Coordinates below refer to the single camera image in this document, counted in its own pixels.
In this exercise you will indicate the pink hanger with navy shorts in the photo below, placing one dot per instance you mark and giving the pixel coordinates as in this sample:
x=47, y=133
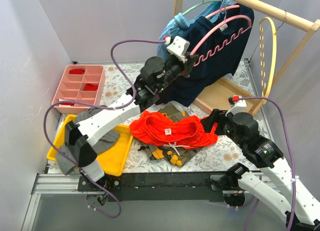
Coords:
x=224, y=8

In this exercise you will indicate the yellow plastic tray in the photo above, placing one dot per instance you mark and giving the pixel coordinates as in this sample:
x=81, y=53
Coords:
x=112, y=160

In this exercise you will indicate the pink divided organizer box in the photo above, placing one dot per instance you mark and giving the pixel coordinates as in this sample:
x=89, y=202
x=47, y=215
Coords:
x=71, y=86

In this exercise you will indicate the orange shorts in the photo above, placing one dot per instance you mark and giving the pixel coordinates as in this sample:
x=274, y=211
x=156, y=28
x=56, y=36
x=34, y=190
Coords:
x=157, y=129

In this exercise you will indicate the red sock middle compartment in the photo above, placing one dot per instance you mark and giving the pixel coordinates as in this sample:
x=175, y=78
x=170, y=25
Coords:
x=90, y=87

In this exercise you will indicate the light blue shorts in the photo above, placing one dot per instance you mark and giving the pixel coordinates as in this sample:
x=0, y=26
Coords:
x=180, y=24

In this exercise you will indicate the camouflage shorts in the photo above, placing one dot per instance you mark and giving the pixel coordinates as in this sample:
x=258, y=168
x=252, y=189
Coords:
x=177, y=156

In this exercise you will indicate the yellow wavy hanger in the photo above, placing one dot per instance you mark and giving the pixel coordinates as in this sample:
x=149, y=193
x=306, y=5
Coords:
x=266, y=86

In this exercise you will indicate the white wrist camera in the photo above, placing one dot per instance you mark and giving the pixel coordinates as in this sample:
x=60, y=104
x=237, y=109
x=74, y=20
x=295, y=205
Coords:
x=237, y=105
x=178, y=48

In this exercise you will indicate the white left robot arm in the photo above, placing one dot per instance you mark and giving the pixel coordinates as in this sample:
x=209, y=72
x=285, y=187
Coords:
x=81, y=137

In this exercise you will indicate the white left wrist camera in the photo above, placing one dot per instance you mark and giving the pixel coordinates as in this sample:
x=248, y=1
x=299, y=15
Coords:
x=178, y=48

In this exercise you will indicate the navy blue shorts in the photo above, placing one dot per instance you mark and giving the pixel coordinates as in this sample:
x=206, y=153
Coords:
x=185, y=90

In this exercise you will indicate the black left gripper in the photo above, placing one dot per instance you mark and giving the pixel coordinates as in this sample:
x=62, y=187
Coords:
x=189, y=61

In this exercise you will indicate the green hanger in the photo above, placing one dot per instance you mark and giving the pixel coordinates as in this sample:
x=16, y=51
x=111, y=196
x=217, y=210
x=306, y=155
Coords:
x=203, y=2

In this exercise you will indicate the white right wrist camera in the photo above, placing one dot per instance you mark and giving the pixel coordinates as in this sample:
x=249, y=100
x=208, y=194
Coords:
x=237, y=105

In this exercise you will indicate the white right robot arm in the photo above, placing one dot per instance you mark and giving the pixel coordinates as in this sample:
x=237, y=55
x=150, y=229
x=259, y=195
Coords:
x=292, y=202

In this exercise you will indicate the red sock compartment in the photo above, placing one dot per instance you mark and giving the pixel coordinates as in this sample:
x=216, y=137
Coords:
x=77, y=71
x=90, y=87

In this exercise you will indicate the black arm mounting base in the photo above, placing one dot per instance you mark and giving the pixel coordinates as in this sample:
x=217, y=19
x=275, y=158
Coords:
x=166, y=186

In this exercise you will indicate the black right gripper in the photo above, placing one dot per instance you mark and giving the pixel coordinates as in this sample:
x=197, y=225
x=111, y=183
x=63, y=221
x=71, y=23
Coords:
x=217, y=121

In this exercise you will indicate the grey shorts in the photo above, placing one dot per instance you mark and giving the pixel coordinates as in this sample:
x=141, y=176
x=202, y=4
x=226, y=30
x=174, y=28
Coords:
x=105, y=142

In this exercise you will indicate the pink wavy hanger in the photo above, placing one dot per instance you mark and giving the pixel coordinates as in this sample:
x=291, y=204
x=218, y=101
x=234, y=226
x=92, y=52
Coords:
x=226, y=42

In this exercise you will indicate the red white striped sock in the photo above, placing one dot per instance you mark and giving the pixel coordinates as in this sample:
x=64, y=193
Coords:
x=66, y=103

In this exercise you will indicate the red sock top compartment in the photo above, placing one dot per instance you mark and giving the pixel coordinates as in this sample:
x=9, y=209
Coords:
x=77, y=71

